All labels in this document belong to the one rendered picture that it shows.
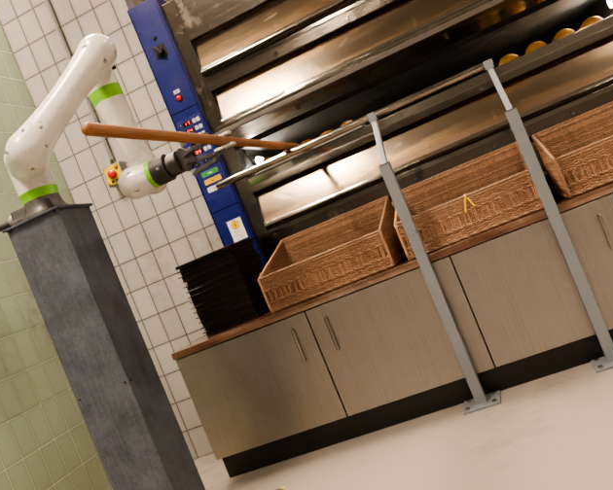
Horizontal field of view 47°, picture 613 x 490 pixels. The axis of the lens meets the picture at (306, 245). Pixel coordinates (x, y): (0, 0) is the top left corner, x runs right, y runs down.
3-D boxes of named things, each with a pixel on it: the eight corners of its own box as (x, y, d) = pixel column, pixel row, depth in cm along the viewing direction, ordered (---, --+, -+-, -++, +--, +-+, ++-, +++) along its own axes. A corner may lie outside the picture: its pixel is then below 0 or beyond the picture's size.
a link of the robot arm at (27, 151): (-5, 151, 212) (91, 18, 229) (-3, 164, 227) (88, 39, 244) (35, 174, 216) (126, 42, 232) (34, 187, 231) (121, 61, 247)
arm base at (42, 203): (-11, 238, 234) (-18, 222, 234) (17, 235, 249) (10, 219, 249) (54, 208, 228) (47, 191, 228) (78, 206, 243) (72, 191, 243)
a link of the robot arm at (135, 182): (120, 205, 236) (106, 175, 235) (137, 201, 248) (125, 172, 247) (155, 190, 232) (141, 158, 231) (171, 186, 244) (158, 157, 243)
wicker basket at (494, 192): (418, 248, 318) (395, 191, 318) (543, 200, 302) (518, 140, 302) (406, 262, 271) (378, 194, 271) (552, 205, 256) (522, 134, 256)
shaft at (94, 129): (92, 132, 152) (88, 120, 152) (82, 138, 153) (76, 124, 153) (305, 149, 317) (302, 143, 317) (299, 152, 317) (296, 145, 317)
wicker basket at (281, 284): (302, 294, 335) (279, 239, 335) (413, 251, 318) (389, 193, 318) (269, 315, 288) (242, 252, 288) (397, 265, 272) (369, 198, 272)
